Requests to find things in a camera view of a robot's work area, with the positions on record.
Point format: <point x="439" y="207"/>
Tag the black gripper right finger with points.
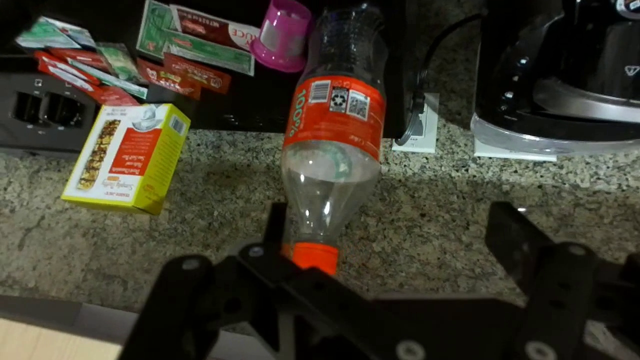
<point x="515" y="241"/>

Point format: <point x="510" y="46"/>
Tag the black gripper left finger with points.
<point x="274" y="238"/>

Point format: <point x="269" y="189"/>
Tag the clear bottle with red label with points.
<point x="333" y="141"/>

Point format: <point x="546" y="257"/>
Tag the yellow cereal bar box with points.
<point x="129" y="159"/>

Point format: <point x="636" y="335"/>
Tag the black coffee maker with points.
<point x="559" y="77"/>

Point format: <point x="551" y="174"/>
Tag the pink plastic cup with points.
<point x="283" y="37"/>

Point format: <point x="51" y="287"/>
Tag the black microwave oven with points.
<point x="67" y="58"/>

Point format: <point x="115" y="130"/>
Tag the white wall outlet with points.
<point x="423" y="129"/>

